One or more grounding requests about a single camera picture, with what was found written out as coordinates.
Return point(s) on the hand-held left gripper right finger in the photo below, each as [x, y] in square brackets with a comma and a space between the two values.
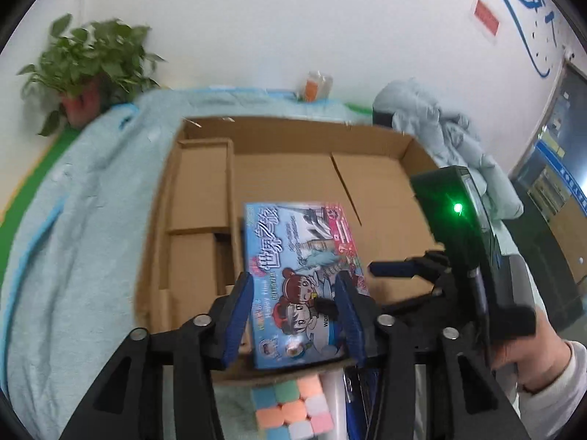
[351, 325]

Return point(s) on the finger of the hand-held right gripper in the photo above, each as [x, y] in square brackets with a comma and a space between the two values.
[394, 269]
[422, 305]

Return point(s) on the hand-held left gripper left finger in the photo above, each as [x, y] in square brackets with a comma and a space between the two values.
[236, 325]

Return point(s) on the colourful cartoon game box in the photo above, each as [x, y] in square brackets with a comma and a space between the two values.
[293, 247]

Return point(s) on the large cardboard box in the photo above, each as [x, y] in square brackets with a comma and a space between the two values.
[284, 178]

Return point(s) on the person's right forearm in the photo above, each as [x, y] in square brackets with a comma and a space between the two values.
[559, 398]

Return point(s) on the person's right hand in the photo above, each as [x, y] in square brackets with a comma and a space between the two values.
[541, 353]

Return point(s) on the pastel puzzle cube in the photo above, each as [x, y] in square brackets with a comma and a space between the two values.
[289, 410]

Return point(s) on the dark glass door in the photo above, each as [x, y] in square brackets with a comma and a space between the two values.
[559, 192]

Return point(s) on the crumpled pale blue duvet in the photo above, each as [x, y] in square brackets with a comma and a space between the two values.
[435, 133]

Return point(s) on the light blue quilted blanket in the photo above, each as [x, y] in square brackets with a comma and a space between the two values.
[91, 238]

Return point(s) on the clear jar with orange label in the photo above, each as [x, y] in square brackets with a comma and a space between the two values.
[314, 87]

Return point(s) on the potted green plant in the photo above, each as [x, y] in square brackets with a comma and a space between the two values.
[96, 55]

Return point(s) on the red wall sign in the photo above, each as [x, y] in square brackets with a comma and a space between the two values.
[485, 16]

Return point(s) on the blue wall decal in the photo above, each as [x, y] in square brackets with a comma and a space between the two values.
[518, 13]

